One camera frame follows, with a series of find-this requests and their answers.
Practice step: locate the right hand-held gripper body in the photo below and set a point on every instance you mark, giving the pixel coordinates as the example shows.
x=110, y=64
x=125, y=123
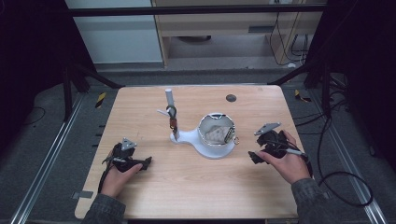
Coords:
x=274, y=141

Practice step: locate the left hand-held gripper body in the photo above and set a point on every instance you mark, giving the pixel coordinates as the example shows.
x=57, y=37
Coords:
x=124, y=160

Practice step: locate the beige patterned pouch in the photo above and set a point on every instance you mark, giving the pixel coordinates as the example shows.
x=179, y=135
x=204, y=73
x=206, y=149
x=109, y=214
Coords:
x=218, y=134

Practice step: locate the white key stand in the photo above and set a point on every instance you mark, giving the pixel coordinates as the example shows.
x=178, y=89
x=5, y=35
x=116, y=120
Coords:
x=190, y=138

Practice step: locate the white bowl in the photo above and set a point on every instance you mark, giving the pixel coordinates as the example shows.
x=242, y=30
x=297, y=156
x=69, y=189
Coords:
x=204, y=124

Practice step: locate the person's left hand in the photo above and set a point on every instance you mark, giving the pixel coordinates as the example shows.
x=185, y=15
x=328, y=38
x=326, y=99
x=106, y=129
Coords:
x=116, y=182

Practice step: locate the person's right hand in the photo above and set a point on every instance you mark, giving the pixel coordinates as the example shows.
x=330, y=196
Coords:
x=292, y=166

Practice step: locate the yellow black floor tape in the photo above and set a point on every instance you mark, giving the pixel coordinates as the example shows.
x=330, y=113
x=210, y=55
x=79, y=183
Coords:
x=100, y=100
x=301, y=97

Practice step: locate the black table grommet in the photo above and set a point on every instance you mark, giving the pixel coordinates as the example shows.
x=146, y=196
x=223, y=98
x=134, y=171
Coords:
x=231, y=98

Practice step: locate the black metal stand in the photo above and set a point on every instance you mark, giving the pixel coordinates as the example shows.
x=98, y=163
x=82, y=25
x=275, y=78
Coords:
x=326, y=90
x=67, y=93

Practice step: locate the white cabinet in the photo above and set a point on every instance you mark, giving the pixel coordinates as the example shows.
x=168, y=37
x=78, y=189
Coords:
x=118, y=40

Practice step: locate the wooden desk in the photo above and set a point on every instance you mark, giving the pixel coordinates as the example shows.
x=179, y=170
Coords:
x=218, y=23

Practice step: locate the black curtain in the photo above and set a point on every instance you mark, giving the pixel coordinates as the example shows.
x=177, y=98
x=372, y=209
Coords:
x=31, y=46
x=364, y=46

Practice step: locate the black horizontal bar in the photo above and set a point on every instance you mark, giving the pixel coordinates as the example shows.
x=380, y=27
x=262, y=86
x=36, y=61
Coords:
x=186, y=10

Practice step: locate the aluminium floor rail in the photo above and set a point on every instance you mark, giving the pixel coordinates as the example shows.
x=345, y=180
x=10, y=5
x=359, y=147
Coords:
x=46, y=158
x=348, y=155

